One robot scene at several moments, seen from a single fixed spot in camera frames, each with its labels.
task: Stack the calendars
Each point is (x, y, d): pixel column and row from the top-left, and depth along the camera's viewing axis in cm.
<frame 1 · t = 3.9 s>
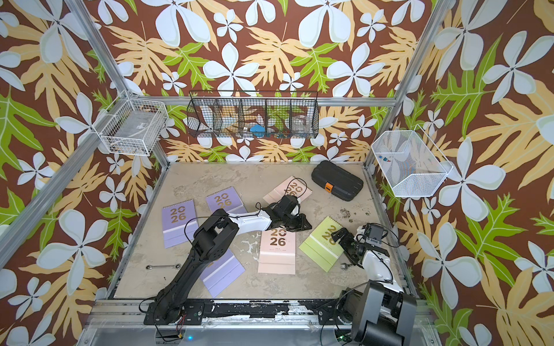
left hand: (314, 225, 94), fingers closed
right hand: (337, 240, 89), fingers open
purple calendar far left: (179, 222, 97), point 2 cm above the table
purple calendar back: (227, 199, 106), on the table
purple calendar front: (219, 274, 84), on the table
pink calendar back: (293, 186, 111), point 2 cm above the table
pink calendar centre: (278, 252, 90), on the table
green calendar: (319, 245, 92), on the table
black tool case orange latch: (343, 183, 107), point 6 cm above the table

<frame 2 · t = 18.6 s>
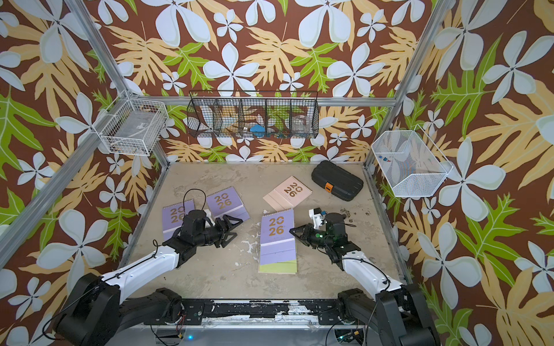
left hand: (242, 223, 82), fingers open
right hand: (289, 231, 81), fingers closed
purple calendar front: (277, 243, 84), point 9 cm above the table
green calendar: (288, 267, 85), on the table
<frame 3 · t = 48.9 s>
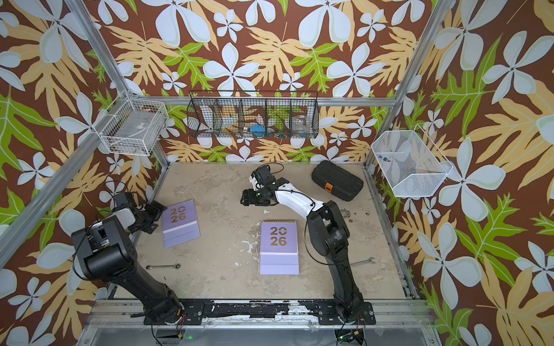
left hand: (162, 210, 96), fingers open
right hand: (245, 200, 93), fingers open
purple calendar back: (279, 248, 86), point 6 cm above the table
metal wrench left: (177, 266, 86), on the table
metal wrench right: (369, 260, 88), on the table
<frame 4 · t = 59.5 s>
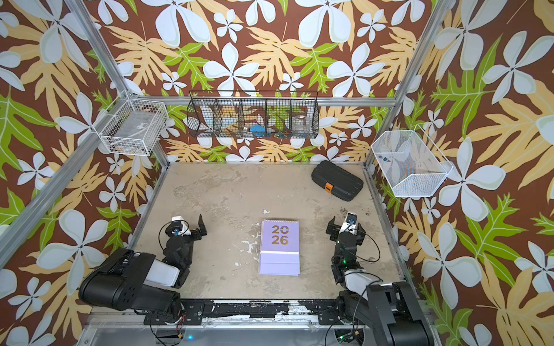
left hand: (188, 215, 87), fingers open
right hand: (344, 219, 87), fingers open
purple calendar far left: (280, 250, 84), point 7 cm above the table
